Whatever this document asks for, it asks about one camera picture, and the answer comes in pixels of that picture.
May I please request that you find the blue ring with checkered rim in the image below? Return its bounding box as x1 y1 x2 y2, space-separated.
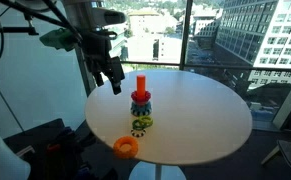
130 101 153 117

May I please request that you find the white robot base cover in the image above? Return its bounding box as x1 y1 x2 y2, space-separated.
0 137 31 180

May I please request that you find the black white checkered ring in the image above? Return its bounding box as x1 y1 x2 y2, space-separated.
130 128 147 138

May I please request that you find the orange dotted ring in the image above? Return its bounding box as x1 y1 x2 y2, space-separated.
112 135 140 160

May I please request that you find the red ring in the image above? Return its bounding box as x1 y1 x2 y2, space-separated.
130 90 152 107

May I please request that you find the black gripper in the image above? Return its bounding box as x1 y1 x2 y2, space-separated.
83 30 125 95

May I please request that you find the orange ring holder post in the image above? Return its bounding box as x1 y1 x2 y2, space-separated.
137 75 146 99

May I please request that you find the black cart with clutter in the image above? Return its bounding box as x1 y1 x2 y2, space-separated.
4 118 118 180

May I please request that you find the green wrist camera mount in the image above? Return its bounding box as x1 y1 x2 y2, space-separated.
39 28 77 51

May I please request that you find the dark green ring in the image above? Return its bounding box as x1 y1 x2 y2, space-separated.
131 119 147 132

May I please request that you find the white round table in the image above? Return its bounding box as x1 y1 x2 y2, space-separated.
85 70 252 180

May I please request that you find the light green ring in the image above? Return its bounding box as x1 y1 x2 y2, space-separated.
138 115 154 129

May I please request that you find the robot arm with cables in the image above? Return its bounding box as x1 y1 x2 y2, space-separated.
0 0 126 49

